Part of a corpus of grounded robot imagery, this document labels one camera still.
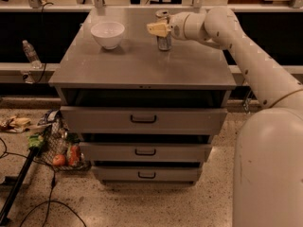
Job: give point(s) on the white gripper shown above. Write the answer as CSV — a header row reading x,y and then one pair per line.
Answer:
x,y
177,26

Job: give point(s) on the silver redbull can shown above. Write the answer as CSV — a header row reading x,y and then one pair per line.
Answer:
x,y
164,43

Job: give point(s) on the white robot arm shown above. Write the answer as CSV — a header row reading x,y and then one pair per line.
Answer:
x,y
268,159

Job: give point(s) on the white bowl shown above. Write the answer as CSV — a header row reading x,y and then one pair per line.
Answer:
x,y
108,34

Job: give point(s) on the grey drawer cabinet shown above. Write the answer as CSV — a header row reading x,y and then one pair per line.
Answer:
x,y
136,74

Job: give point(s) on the top grey drawer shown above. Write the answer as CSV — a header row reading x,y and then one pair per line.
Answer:
x,y
144,121

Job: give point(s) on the grey drawer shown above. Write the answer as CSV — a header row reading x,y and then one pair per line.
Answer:
x,y
144,121
141,152
140,174

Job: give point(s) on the clear plastic water bottle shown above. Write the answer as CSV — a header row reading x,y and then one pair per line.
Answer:
x,y
32,55

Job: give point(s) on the blue white snack bag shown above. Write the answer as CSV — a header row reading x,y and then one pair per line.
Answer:
x,y
50,117

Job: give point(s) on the middle grey drawer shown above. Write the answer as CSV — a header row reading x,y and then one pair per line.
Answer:
x,y
141,152

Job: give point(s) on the red fruit in basket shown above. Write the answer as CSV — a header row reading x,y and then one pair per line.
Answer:
x,y
73,155

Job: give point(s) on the bottom grey drawer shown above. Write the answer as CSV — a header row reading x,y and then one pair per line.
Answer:
x,y
140,174

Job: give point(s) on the red apple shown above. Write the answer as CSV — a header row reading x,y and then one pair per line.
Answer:
x,y
59,160

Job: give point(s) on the green snack bag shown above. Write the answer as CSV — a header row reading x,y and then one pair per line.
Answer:
x,y
35,141

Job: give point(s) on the crumpled snack wrappers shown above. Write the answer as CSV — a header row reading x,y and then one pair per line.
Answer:
x,y
14,124

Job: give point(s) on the black pole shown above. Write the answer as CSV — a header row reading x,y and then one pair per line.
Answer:
x,y
16,187

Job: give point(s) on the wire mesh basket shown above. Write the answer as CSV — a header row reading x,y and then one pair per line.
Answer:
x,y
58,139

